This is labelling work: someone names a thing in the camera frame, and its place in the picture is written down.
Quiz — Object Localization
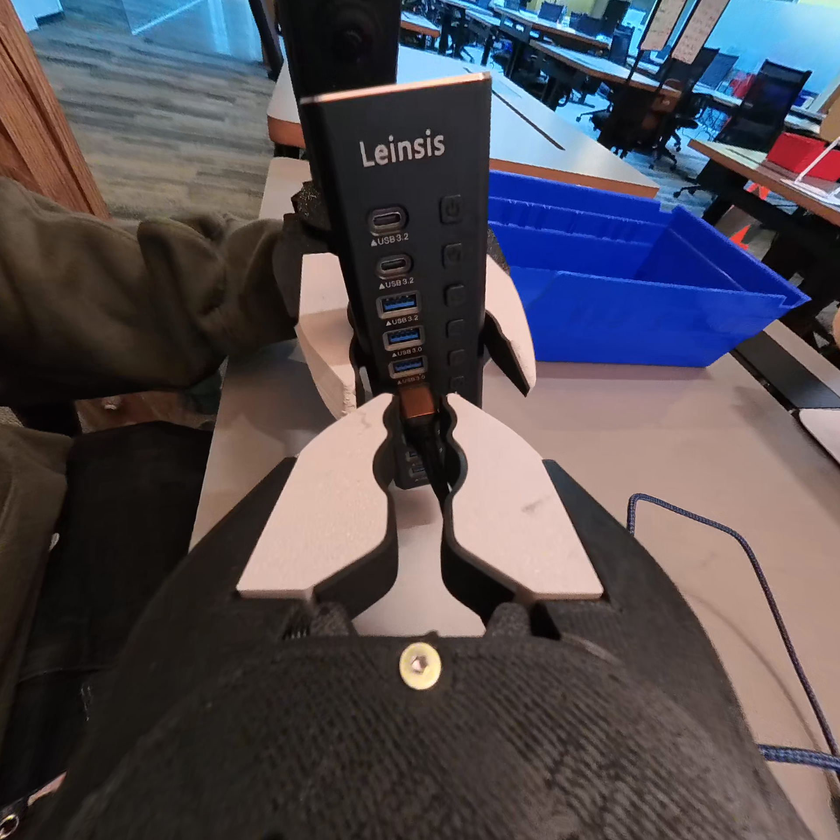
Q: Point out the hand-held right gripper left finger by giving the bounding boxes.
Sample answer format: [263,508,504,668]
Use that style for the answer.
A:
[235,392,401,618]

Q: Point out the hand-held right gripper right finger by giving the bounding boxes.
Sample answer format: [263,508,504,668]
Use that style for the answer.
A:
[440,392,605,618]

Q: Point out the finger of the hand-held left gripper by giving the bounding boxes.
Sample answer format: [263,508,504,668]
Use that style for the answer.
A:
[481,266,539,398]
[293,251,370,421]

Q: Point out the black cable with orange plug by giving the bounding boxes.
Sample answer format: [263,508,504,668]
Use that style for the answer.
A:
[392,390,460,506]

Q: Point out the black USB hub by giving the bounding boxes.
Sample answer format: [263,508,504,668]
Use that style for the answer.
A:
[298,72,493,490]

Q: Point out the blue braided cable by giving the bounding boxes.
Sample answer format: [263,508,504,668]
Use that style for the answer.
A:
[626,492,840,770]

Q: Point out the person's left forearm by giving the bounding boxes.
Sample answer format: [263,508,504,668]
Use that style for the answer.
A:
[0,176,304,398]

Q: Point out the grey desk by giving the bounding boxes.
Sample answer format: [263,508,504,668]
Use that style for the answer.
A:
[189,156,840,775]

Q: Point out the long wooden desk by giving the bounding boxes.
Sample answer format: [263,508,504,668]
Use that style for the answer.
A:
[528,39,683,94]

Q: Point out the wooden side desk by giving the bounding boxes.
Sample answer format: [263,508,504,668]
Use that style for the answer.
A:
[688,138,840,227]

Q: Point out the blue plastic bin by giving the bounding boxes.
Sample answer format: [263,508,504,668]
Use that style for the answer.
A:
[487,169,811,368]

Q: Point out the person's black pants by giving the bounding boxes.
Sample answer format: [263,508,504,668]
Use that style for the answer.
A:
[0,420,214,811]

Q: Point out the black office chair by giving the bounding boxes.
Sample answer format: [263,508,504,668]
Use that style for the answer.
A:
[594,79,698,166]
[714,59,813,153]

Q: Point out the wooden panel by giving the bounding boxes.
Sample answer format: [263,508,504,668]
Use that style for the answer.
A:
[0,0,110,219]

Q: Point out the hanging paper sign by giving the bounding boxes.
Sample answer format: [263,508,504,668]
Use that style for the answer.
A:
[640,0,686,52]
[672,0,729,64]

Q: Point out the red box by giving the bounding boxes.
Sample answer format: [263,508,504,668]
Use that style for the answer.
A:
[764,131,834,173]

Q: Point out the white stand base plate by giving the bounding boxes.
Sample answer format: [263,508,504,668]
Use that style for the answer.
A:
[797,407,840,463]

